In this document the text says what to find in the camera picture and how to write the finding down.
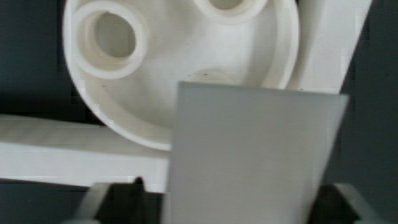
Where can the white stool leg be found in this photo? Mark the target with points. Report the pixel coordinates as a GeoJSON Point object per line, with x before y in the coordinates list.
{"type": "Point", "coordinates": [251, 149]}

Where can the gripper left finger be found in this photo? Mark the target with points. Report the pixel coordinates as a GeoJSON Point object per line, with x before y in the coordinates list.
{"type": "Point", "coordinates": [119, 203]}

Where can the white L-shaped fence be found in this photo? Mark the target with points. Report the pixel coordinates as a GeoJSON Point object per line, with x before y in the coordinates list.
{"type": "Point", "coordinates": [68, 153]}

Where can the white round stool seat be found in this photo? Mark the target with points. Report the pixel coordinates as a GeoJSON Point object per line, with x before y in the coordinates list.
{"type": "Point", "coordinates": [147, 43]}

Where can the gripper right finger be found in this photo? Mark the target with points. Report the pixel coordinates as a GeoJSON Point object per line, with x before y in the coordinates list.
{"type": "Point", "coordinates": [341, 207]}

